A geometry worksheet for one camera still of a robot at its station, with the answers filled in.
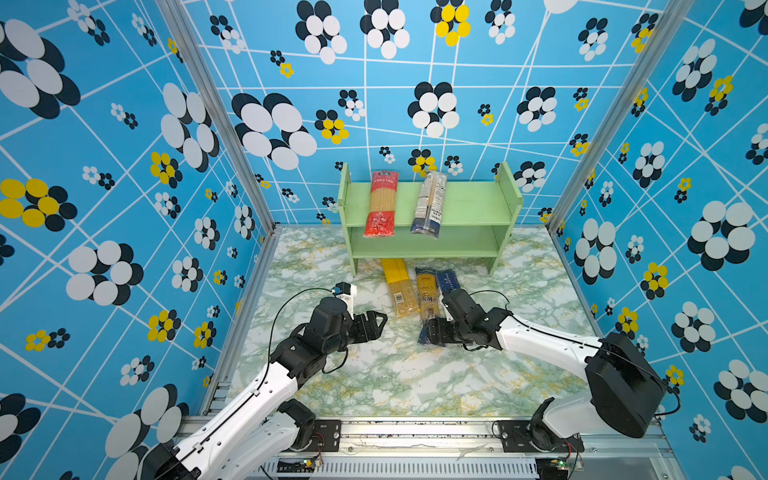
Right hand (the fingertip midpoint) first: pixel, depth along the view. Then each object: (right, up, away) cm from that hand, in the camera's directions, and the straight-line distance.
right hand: (437, 332), depth 87 cm
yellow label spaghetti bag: (-9, +9, +9) cm, 16 cm away
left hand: (-16, +6, -11) cm, 21 cm away
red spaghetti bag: (-16, +37, -3) cm, 40 cm away
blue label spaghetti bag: (-2, +38, -2) cm, 38 cm away
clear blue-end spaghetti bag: (-2, +12, +12) cm, 17 cm away
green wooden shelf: (+12, +33, -2) cm, 35 cm away
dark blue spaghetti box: (+5, +14, +13) cm, 20 cm away
